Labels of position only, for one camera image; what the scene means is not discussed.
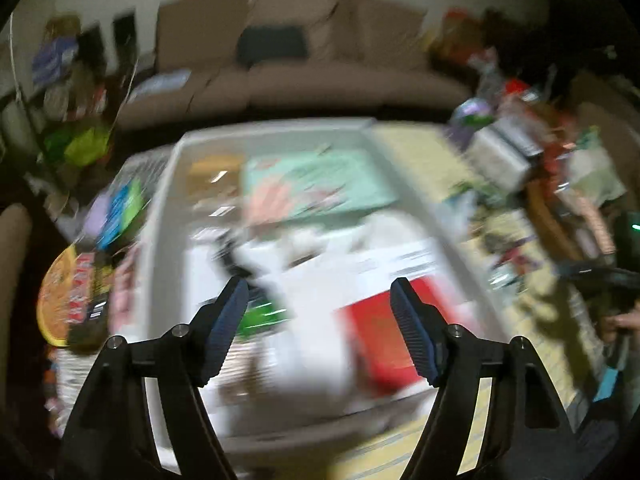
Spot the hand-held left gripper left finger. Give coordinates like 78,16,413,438
55,277,250,480

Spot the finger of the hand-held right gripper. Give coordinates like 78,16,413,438
557,261,622,292

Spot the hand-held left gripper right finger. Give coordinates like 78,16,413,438
390,277,583,480

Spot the red square box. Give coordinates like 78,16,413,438
337,277,451,401

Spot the clear yellow plastic container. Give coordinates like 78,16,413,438
187,155,243,198

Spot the white storage box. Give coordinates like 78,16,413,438
132,117,508,461

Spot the person's right hand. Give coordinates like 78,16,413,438
601,304,640,335

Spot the green plastic item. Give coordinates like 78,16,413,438
235,300,292,337

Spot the wicker basket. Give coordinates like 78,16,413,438
522,180,616,261

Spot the white instruction booklet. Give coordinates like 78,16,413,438
272,242,446,396

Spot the pale green cloth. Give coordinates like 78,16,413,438
565,145,626,206

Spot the white tissue box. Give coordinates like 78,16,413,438
467,127,531,193

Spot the black electronic device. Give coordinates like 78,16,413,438
492,115,546,158

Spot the blue green packet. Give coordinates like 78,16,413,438
97,180,146,251

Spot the mint green box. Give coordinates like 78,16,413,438
240,152,396,223

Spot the purple bowl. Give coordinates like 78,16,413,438
450,99,496,128

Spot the bright green bag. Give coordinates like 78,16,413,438
42,127,112,167

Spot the light blue paper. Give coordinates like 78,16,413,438
131,71,193,100

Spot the brown sofa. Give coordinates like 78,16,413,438
115,0,476,131

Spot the cardboard box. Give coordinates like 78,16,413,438
432,9,483,61

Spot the black cushion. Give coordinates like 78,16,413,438
237,25,308,66

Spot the cluttered storage shelf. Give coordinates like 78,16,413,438
30,15,118,171

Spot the brown throw pillow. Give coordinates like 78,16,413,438
250,0,346,56
345,0,431,68

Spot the black chair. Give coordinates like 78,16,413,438
80,27,103,68
112,10,137,58

